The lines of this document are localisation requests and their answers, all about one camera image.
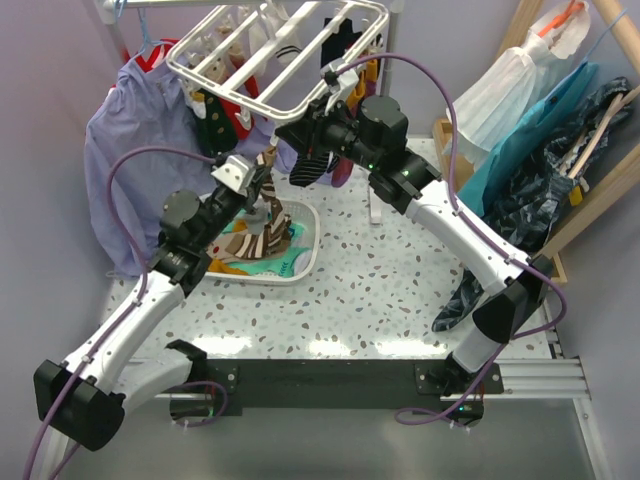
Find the red hanging sock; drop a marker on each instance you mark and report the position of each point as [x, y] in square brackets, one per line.
[239, 116]

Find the mint green sock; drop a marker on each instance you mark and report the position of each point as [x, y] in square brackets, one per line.
[292, 262]

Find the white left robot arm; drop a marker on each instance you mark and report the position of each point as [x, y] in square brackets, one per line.
[80, 396]

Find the white perforated laundry basket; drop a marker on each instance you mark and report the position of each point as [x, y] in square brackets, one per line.
[303, 214]

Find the wooden clothes rack frame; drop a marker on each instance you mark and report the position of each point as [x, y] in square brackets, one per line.
[621, 178]

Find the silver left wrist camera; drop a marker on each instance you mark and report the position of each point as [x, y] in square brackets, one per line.
[236, 173]

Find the grey sock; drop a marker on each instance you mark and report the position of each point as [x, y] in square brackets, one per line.
[256, 221]

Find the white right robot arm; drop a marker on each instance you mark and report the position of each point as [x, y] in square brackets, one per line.
[375, 138]

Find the white clip sock hanger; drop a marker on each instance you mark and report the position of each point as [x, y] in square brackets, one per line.
[284, 91]

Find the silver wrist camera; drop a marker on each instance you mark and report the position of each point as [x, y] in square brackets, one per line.
[236, 173]
[341, 80]

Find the brown patterned sock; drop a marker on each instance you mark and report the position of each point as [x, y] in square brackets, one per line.
[271, 235]
[233, 247]

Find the dark blue patterned garment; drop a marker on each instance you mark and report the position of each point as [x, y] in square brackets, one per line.
[529, 205]

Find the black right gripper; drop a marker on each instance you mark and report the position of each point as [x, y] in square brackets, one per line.
[306, 134]

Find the teal hanging shirt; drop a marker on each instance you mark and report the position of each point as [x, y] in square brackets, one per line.
[535, 125]

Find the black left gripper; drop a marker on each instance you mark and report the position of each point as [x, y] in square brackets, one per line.
[249, 198]

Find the dark green dotted sock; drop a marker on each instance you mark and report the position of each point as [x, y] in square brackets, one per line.
[215, 133]

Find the navy patterned hanging sock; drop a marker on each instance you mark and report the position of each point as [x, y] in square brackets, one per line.
[338, 43]

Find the red hanging garment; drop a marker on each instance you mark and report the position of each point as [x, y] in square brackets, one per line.
[147, 68]

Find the maroon orange-cuff sock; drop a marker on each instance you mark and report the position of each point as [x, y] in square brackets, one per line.
[341, 170]

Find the black white striped sock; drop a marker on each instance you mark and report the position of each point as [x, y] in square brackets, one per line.
[308, 171]

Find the white pleated hanging garment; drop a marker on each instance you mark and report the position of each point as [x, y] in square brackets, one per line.
[520, 77]

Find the light blue wire hanger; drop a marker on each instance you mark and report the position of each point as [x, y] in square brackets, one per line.
[148, 43]

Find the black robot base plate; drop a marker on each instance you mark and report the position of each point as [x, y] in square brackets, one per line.
[426, 386]

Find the lavender hanging shirt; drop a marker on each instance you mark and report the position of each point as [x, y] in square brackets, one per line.
[133, 159]

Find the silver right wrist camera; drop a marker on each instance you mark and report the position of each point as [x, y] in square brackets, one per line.
[341, 80]

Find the white black-striped hanging sock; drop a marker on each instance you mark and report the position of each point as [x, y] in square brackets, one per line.
[265, 28]

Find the mustard yellow sock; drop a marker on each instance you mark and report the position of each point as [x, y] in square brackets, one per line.
[218, 267]

